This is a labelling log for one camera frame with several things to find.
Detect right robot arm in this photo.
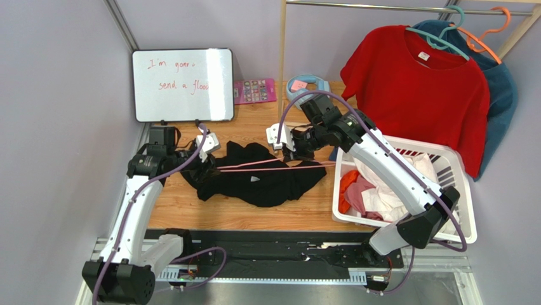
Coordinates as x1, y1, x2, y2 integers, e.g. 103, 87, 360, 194
267, 90, 467, 255

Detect pink garment in basket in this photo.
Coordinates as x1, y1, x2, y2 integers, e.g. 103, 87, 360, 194
344, 176, 384, 220

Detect black t shirt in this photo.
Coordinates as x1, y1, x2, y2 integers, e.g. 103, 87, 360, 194
181, 141, 326, 208

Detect light blue headphones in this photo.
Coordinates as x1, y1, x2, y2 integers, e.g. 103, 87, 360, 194
286, 74, 331, 101

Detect pink sticker card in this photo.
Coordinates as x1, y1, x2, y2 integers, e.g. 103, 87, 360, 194
234, 78, 277, 105

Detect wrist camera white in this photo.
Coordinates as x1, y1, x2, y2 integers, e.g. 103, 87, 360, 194
196, 132, 221, 162
265, 123, 295, 151

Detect wooden clothes rack frame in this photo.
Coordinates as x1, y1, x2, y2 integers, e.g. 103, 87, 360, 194
277, 1, 540, 125

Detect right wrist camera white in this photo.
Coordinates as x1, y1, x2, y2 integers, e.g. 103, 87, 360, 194
265, 123, 295, 151

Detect metal hanging rod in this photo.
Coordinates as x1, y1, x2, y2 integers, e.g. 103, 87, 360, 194
286, 1, 533, 17

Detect orange garment in basket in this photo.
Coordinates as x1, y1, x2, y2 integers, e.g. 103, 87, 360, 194
338, 170, 360, 214

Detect pink wire hanger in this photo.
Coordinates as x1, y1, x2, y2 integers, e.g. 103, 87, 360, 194
216, 156, 337, 173

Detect whiteboard with red writing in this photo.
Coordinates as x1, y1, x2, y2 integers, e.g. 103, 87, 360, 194
132, 48, 234, 123

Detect white crumpled garment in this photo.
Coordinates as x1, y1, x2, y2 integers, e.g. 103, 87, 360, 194
354, 153, 456, 234

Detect white laundry basket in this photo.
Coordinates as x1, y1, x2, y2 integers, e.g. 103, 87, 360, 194
330, 137, 478, 244

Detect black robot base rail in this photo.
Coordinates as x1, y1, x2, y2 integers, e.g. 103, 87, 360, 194
157, 230, 406, 290

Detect orange plastic hanger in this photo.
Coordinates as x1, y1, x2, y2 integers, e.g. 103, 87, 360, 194
454, 6, 512, 65

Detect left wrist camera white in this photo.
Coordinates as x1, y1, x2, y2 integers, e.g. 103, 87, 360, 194
196, 132, 221, 162

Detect red t shirt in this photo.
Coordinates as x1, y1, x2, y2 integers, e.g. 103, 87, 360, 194
340, 25, 490, 178

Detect teal plastic hanger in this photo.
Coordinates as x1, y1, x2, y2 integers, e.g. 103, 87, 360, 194
408, 5, 470, 60

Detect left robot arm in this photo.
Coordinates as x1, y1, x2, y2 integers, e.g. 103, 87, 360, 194
82, 123, 220, 304

